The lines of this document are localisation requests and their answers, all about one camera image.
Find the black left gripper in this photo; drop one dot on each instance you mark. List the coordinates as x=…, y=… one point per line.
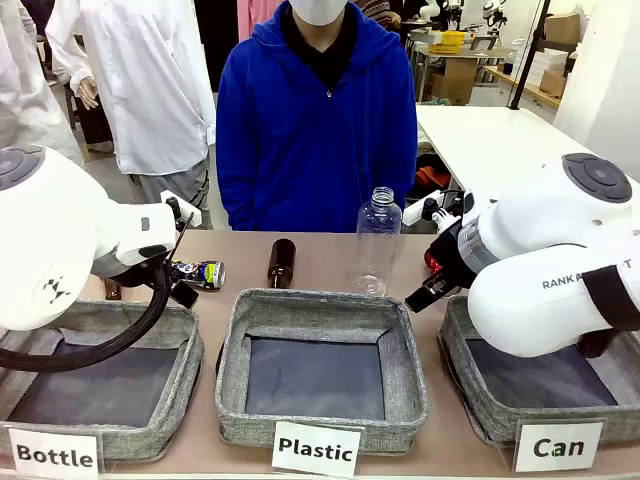
x=147, y=276

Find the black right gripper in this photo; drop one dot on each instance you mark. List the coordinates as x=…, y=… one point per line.
x=456, y=260

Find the crushed blue can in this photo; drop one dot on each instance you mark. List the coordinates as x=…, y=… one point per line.
x=207, y=275

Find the crushed red can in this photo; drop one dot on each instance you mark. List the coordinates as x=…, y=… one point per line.
x=433, y=261

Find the clear plastic bottle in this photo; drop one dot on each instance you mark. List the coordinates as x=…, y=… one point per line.
x=377, y=225

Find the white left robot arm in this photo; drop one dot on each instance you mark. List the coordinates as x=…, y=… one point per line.
x=50, y=225

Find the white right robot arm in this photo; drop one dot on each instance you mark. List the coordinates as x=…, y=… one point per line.
x=540, y=240

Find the grey fabric basket bottle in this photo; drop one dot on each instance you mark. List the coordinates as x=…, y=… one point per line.
x=175, y=400

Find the grey fabric basket plastic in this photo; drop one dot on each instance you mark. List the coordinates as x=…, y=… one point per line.
x=230, y=420

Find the grey fabric basket can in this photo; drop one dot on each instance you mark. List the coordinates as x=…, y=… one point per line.
x=500, y=415

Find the white label Can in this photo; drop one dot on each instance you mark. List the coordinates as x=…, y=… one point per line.
x=559, y=446

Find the brown glass bottle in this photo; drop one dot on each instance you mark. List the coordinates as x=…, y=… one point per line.
x=282, y=260

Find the orange item under table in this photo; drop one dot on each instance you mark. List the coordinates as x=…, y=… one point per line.
x=432, y=176

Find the person in blue hoodie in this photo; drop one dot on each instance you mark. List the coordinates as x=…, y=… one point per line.
x=310, y=150

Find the white label Plastic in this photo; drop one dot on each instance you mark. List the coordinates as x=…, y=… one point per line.
x=316, y=449

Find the white label Bottle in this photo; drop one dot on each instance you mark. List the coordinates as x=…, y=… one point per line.
x=52, y=454

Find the white coat figure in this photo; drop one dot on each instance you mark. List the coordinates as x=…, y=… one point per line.
x=150, y=90
x=25, y=90

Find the large cardboard box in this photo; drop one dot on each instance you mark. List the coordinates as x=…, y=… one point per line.
x=457, y=80

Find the yellow plastic crate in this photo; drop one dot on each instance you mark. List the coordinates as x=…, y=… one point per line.
x=450, y=42

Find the black slanted pole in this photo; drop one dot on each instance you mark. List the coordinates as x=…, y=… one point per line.
x=525, y=55

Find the small cardboard box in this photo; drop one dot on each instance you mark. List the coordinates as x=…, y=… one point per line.
x=562, y=27

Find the white face mask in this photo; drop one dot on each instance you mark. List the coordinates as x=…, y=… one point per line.
x=318, y=11

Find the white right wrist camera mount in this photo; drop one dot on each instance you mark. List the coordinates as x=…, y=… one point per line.
x=415, y=210

